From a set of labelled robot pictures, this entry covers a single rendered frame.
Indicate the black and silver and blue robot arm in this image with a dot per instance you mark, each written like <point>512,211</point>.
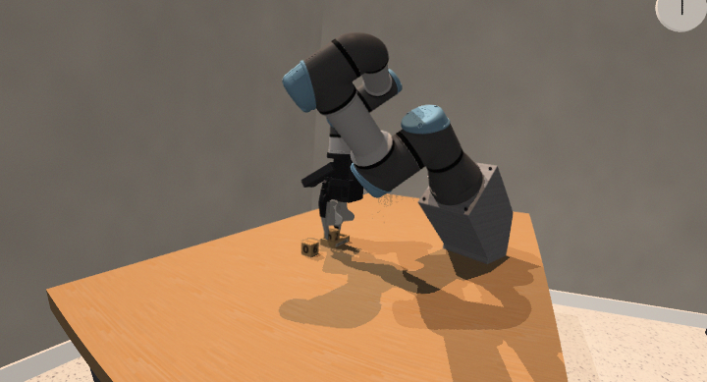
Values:
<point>381,162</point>

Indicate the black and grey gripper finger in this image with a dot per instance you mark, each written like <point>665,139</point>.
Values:
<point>328,213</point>
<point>344,212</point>

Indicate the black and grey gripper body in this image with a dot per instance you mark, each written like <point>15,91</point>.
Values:
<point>341,184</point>

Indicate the tan wooden number cube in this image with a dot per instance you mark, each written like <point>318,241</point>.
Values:
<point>309,247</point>
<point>334,234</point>

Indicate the wooden rectangular tray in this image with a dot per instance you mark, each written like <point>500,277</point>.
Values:
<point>343,239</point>

